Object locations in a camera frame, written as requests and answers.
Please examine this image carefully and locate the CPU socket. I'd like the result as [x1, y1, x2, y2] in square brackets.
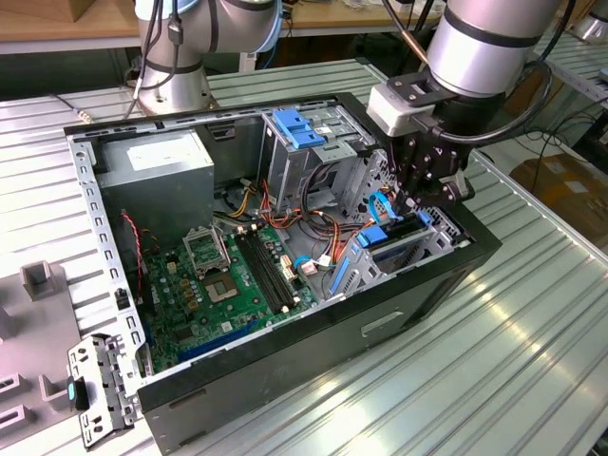
[202, 276, 239, 306]

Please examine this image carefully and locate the red black fan wire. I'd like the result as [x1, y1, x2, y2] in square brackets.
[119, 212, 144, 305]

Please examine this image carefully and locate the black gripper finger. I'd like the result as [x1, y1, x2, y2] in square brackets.
[385, 137, 420, 216]
[416, 176, 477, 210]

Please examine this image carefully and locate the grey optical drive cage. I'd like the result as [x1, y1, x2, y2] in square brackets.
[259, 101, 379, 216]

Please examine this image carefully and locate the red orange wire bundle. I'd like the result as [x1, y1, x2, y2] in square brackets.
[258, 178, 371, 267]

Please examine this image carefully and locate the grey card retention bracket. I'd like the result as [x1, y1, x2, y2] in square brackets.
[66, 332, 144, 451]

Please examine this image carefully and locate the blue data wire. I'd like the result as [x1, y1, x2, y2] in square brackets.
[368, 188, 405, 224]

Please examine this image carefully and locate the large brown cardboard box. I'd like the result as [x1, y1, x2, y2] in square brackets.
[510, 151, 608, 260]

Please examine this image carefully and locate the yellow orange wire bundle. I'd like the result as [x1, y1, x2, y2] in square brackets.
[222, 178, 262, 219]

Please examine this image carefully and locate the wooden desk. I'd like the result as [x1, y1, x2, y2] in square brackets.
[0, 0, 447, 56]

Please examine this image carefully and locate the blue wire with white plug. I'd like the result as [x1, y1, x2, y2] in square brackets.
[290, 254, 334, 277]

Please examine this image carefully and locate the black open PC case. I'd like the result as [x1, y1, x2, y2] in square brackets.
[63, 91, 504, 456]

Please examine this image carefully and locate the black cable with metal plug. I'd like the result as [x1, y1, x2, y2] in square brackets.
[49, 93, 91, 124]

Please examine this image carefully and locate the blue expansion slot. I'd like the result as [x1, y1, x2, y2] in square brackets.
[176, 318, 256, 361]

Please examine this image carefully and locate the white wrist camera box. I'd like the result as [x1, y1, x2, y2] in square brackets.
[366, 84, 439, 138]

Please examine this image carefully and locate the blue plastic drive latch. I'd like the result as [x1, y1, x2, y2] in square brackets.
[273, 108, 329, 150]

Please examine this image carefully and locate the green motherboard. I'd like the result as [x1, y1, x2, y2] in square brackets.
[141, 223, 320, 377]

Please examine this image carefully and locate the metal slat side table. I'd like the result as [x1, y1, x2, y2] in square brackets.
[536, 32, 608, 101]

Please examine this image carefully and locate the black RAM slot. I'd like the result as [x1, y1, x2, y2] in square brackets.
[246, 229, 295, 308]
[252, 228, 302, 304]
[235, 232, 284, 314]
[240, 231, 290, 311]

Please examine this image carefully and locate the metal socket cover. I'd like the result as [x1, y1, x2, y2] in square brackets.
[181, 224, 234, 280]

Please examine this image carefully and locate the grey part rack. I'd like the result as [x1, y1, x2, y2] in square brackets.
[0, 258, 91, 447]

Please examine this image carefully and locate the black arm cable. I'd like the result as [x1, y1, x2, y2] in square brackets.
[123, 0, 184, 120]

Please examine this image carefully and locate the black latch with blue tab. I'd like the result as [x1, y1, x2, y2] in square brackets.
[66, 375, 91, 412]

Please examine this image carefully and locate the hard disk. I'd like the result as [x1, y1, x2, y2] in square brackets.
[329, 211, 434, 299]

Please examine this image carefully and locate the grey power supply unit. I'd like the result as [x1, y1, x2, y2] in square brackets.
[93, 128, 216, 248]

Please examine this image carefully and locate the grey metal disk bay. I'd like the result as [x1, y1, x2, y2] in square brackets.
[322, 148, 472, 301]

